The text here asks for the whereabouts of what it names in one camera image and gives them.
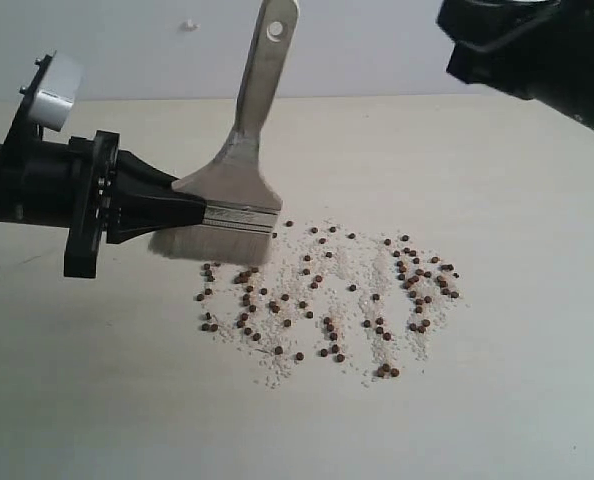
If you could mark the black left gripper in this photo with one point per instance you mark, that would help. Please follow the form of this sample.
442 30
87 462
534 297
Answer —
67 186

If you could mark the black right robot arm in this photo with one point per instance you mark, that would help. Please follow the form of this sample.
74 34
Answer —
530 50

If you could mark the white paint brush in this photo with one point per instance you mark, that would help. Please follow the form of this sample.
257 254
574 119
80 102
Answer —
242 209

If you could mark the scattered rice and brown pellets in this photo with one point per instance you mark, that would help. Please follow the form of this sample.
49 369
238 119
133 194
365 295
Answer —
329 294

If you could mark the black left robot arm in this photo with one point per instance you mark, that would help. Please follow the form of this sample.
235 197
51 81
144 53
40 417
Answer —
92 188

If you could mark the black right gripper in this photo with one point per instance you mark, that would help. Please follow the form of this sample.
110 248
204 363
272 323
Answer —
521 48

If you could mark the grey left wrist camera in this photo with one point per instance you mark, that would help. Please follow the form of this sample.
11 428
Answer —
53 91

